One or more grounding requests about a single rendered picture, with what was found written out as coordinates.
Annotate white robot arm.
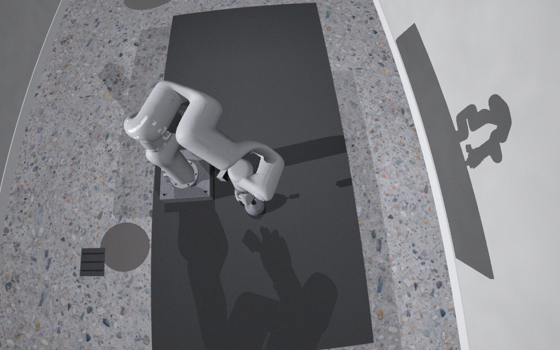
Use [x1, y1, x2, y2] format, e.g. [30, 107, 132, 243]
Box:
[124, 81, 284, 201]

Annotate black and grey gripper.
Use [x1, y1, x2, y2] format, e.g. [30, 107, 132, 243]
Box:
[235, 193, 255, 206]

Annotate grey desk bell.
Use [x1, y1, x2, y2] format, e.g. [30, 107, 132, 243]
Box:
[245, 198, 265, 215]

